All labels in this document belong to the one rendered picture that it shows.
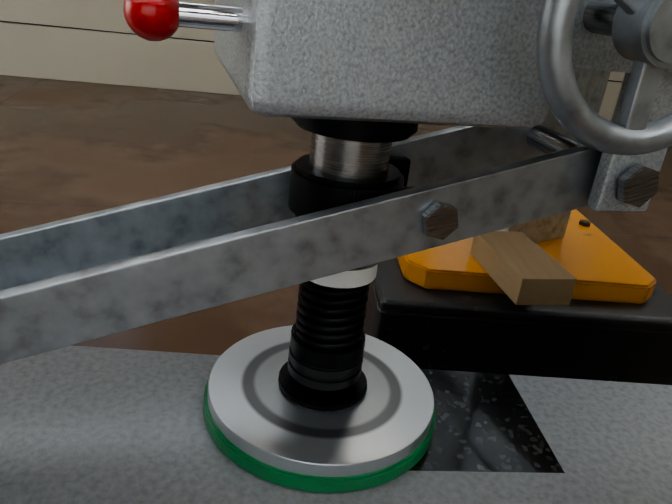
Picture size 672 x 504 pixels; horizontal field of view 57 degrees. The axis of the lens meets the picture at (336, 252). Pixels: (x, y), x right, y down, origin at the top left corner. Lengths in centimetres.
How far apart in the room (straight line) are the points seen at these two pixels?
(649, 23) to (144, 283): 35
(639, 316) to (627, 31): 91
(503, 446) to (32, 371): 45
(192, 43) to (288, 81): 619
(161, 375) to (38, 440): 13
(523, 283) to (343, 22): 75
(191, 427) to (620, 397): 45
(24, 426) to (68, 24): 623
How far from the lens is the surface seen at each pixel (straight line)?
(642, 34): 39
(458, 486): 57
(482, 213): 49
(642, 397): 76
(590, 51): 45
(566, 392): 72
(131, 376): 65
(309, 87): 37
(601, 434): 68
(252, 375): 60
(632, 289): 128
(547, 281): 107
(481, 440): 62
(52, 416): 62
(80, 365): 68
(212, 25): 39
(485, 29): 40
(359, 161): 47
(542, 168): 51
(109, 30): 665
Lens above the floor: 125
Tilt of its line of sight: 24 degrees down
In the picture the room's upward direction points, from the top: 7 degrees clockwise
